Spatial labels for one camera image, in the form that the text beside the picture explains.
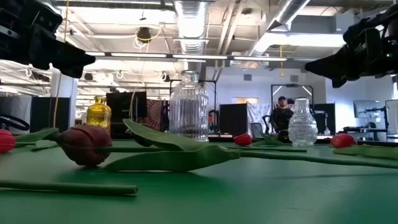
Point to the black partition panel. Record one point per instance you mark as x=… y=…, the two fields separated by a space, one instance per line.
x=328 y=116
x=43 y=115
x=233 y=119

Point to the black ceiling spotlight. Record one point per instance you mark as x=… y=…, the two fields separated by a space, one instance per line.
x=89 y=76
x=166 y=77

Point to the grey desk monitor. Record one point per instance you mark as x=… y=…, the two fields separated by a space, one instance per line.
x=393 y=115
x=367 y=109

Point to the person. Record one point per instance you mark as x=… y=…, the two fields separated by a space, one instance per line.
x=281 y=116

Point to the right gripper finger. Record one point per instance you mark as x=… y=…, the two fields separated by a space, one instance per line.
x=329 y=67
x=339 y=82

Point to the white patterned cloth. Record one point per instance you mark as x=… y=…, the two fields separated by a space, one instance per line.
x=259 y=112

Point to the mandala pattern tapestry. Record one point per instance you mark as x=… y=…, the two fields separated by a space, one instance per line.
x=155 y=113

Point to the white square pillar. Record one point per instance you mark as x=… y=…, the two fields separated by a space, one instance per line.
x=66 y=99

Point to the bright red artificial tulip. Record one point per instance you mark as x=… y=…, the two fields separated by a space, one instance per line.
x=6 y=141
x=242 y=139
x=342 y=140

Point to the green table mat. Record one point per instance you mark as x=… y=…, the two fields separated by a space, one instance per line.
x=248 y=199

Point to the horizontal LED light bar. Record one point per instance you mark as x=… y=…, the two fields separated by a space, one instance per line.
x=199 y=57

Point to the round textured clear glass vase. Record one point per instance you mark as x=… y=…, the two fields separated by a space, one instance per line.
x=302 y=127

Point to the silver spiral ventilation duct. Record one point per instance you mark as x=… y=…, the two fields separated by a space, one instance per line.
x=191 y=28

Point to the yellow hanging pendant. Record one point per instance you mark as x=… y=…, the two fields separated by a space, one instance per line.
x=281 y=74

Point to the black ceiling dome camera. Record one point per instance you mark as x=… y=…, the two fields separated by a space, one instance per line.
x=143 y=34

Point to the maroon artificial tulip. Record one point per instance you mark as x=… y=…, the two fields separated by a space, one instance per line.
x=84 y=144

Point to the grey wall vent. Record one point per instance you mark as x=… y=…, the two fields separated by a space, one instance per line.
x=247 y=77

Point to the grey office chair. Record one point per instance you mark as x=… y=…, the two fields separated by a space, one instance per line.
x=255 y=128

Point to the yellow glass vase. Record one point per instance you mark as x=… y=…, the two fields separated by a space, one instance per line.
x=99 y=113

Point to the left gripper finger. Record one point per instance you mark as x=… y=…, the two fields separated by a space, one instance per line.
x=68 y=70
x=71 y=57

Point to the smooth silver ventilation duct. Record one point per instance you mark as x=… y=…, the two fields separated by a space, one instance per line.
x=289 y=12

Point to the tall ribbed clear glass vase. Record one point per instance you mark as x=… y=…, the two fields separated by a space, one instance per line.
x=188 y=109

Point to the black desk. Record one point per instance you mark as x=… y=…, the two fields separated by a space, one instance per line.
x=362 y=129

